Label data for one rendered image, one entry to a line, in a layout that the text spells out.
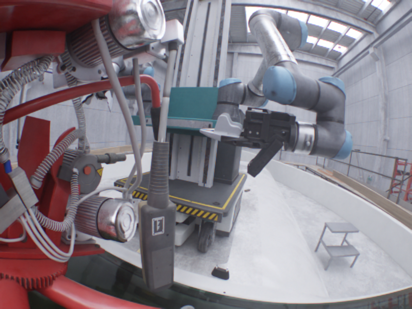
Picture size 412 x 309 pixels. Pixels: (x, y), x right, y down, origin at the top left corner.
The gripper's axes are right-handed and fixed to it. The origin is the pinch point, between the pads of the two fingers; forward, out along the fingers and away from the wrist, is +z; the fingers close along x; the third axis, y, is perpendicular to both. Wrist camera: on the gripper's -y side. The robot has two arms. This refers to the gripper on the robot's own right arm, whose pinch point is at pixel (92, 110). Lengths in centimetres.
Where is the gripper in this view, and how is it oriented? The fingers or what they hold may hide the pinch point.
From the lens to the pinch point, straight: 77.1
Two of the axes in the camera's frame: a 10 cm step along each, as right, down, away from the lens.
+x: -9.6, -1.4, -2.3
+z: -0.6, 9.5, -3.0
